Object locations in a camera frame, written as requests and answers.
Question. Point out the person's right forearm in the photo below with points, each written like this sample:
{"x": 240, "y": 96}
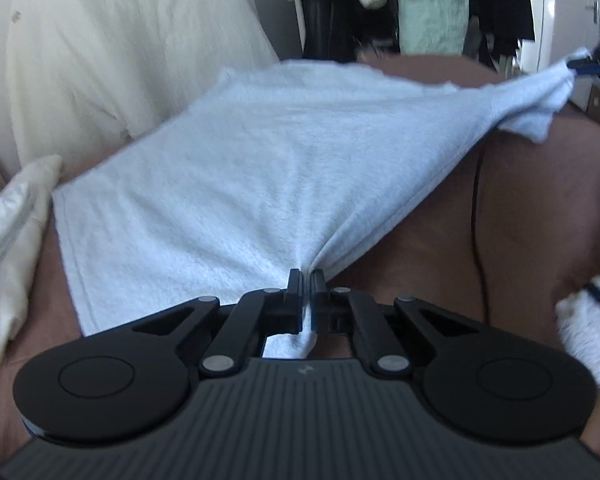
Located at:
{"x": 592, "y": 330}

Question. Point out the brown bed sheet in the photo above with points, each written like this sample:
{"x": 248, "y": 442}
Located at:
{"x": 530, "y": 200}

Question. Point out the cream quilted duvet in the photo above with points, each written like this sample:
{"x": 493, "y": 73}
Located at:
{"x": 105, "y": 50}

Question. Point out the white door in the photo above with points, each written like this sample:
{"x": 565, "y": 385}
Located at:
{"x": 565, "y": 5}

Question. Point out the mint green hanging shirt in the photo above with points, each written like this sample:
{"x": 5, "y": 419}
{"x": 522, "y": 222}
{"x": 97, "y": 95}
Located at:
{"x": 435, "y": 15}

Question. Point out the cream cloth at left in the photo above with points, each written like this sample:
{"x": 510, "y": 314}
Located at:
{"x": 10, "y": 250}

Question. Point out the white terry towel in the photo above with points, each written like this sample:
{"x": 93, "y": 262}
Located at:
{"x": 260, "y": 170}

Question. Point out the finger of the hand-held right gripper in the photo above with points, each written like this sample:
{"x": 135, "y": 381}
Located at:
{"x": 587, "y": 65}

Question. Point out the black hanging garment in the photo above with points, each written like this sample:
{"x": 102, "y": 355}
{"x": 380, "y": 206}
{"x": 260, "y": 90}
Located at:
{"x": 340, "y": 30}

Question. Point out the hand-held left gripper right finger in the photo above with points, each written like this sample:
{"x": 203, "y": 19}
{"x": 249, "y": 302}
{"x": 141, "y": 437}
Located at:
{"x": 318, "y": 305}

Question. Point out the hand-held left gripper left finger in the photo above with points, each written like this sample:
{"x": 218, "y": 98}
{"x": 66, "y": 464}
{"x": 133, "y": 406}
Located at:
{"x": 295, "y": 305}

